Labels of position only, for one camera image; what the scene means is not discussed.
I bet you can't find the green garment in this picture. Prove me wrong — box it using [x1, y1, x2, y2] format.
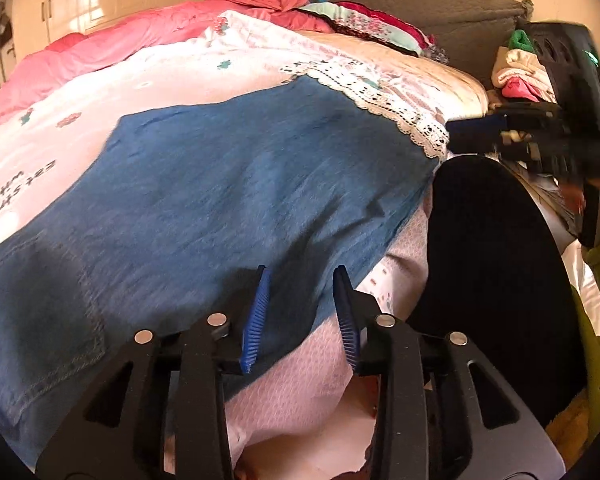
[509, 29, 535, 54]

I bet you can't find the person's leg in black trousers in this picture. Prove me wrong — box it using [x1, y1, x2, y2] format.
[407, 154, 581, 428]

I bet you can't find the blue denim pants lace trim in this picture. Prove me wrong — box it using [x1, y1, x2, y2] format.
[0, 56, 451, 466]

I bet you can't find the floral cloth pile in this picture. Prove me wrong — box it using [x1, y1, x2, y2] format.
[300, 0, 448, 63]

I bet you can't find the strawberry printed bed sheet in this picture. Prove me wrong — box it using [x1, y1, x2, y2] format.
[0, 10, 448, 480]

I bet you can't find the green jacket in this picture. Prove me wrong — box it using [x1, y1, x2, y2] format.
[546, 285, 600, 463]

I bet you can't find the pink duvet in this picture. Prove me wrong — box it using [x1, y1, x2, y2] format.
[0, 0, 331, 138]

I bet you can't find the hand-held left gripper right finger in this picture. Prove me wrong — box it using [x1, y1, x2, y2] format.
[333, 265, 567, 480]

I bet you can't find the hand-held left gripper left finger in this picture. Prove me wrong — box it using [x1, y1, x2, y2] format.
[35, 265, 272, 480]

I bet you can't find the pink garment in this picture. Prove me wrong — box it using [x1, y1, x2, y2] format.
[500, 77, 557, 105]

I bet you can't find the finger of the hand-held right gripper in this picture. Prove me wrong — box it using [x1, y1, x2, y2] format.
[447, 132, 557, 162]
[445, 104, 563, 137]

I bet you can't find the white garment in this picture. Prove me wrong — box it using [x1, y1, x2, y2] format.
[491, 47, 551, 89]

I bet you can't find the beige quilt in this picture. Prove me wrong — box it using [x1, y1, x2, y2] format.
[300, 30, 488, 126]

